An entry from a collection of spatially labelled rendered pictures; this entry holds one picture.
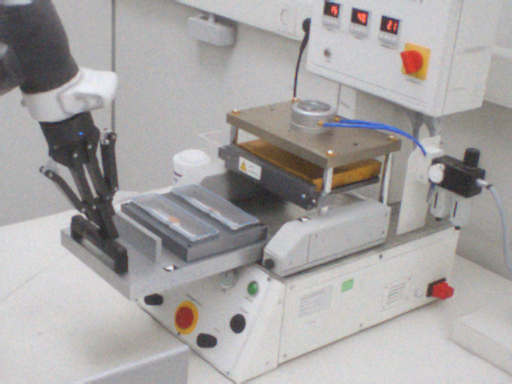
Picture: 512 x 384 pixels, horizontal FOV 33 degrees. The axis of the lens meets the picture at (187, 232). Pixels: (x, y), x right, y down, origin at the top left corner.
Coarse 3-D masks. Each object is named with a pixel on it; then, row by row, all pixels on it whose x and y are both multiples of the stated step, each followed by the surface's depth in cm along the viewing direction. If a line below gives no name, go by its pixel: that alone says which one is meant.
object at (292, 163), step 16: (240, 144) 159; (256, 144) 159; (272, 160) 152; (288, 160) 152; (304, 160) 152; (368, 160) 154; (304, 176) 146; (320, 176) 146; (336, 176) 147; (352, 176) 150; (368, 176) 151; (336, 192) 149
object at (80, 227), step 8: (80, 216) 139; (72, 224) 139; (80, 224) 137; (88, 224) 136; (72, 232) 140; (80, 232) 138; (88, 232) 135; (96, 232) 134; (104, 232) 134; (88, 240) 136; (96, 240) 134; (104, 240) 132; (112, 240) 132; (104, 248) 132; (112, 248) 130; (120, 248) 129; (112, 256) 130; (120, 256) 129; (120, 264) 130; (120, 272) 131
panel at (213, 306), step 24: (192, 288) 154; (216, 288) 150; (240, 288) 146; (264, 288) 142; (168, 312) 158; (216, 312) 149; (240, 312) 145; (192, 336) 152; (216, 336) 148; (240, 336) 144; (216, 360) 147
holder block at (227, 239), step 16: (128, 208) 146; (192, 208) 147; (144, 224) 143; (160, 224) 141; (208, 224) 142; (176, 240) 136; (208, 240) 137; (224, 240) 138; (240, 240) 140; (256, 240) 142; (192, 256) 135; (208, 256) 137
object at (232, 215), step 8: (192, 184) 154; (176, 192) 151; (184, 192) 151; (192, 192) 151; (200, 192) 151; (208, 192) 152; (192, 200) 148; (200, 200) 148; (208, 200) 148; (216, 200) 149; (224, 200) 149; (208, 208) 145; (216, 208) 146; (224, 208) 146; (232, 208) 146; (216, 216) 143; (224, 216) 143; (232, 216) 143; (240, 216) 143; (248, 216) 143; (232, 224) 140; (240, 224) 140
